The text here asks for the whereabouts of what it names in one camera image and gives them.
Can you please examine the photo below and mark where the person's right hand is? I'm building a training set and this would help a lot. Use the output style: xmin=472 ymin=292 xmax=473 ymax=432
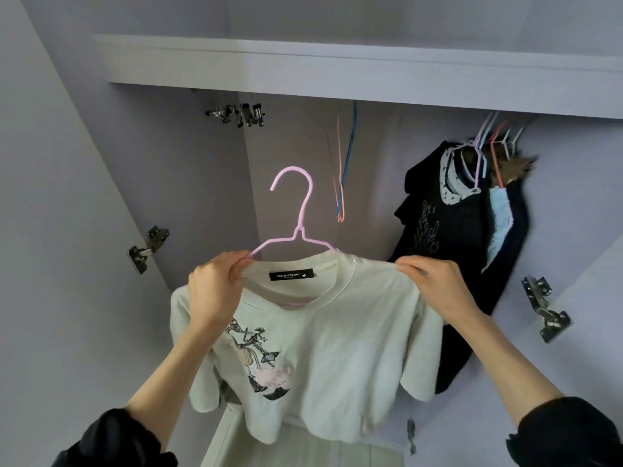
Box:
xmin=394 ymin=254 xmax=485 ymax=329

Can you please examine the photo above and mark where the person's left hand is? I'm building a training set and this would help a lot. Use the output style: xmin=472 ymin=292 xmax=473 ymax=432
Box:
xmin=187 ymin=250 xmax=254 ymax=333

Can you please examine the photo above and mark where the black star-trim graphic t-shirt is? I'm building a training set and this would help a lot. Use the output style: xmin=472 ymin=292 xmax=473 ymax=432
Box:
xmin=389 ymin=141 xmax=488 ymax=288

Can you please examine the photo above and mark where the black top with blue label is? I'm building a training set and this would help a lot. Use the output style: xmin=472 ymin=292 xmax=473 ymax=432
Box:
xmin=435 ymin=272 xmax=502 ymax=395

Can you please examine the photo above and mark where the light blue knit sweater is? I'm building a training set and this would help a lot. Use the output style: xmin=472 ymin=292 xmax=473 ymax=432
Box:
xmin=483 ymin=184 xmax=515 ymax=273

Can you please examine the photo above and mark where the pink wire hanger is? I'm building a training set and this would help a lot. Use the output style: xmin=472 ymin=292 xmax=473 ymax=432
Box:
xmin=470 ymin=112 xmax=500 ymax=183
xmin=489 ymin=121 xmax=514 ymax=189
xmin=250 ymin=166 xmax=337 ymax=261

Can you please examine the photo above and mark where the white cartoon print t-shirt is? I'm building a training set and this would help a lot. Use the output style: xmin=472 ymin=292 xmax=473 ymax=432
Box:
xmin=170 ymin=250 xmax=447 ymax=446

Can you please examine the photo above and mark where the light grey wardrobe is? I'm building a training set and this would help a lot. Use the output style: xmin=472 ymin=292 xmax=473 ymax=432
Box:
xmin=0 ymin=0 xmax=623 ymax=467

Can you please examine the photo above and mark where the person's right forearm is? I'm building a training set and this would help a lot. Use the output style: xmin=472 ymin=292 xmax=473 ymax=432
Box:
xmin=452 ymin=306 xmax=623 ymax=467

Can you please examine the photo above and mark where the person's left forearm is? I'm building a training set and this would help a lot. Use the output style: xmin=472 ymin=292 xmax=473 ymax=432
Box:
xmin=53 ymin=320 xmax=223 ymax=467

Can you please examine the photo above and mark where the grey wardrobe shelf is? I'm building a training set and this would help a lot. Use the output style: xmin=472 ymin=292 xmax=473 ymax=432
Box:
xmin=95 ymin=34 xmax=623 ymax=121

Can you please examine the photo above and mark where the bunch of pastel hangers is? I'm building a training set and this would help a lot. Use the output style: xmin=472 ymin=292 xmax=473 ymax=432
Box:
xmin=334 ymin=100 xmax=360 ymax=224

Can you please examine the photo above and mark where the cluster of metal clips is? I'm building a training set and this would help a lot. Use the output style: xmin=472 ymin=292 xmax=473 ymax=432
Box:
xmin=204 ymin=102 xmax=267 ymax=128

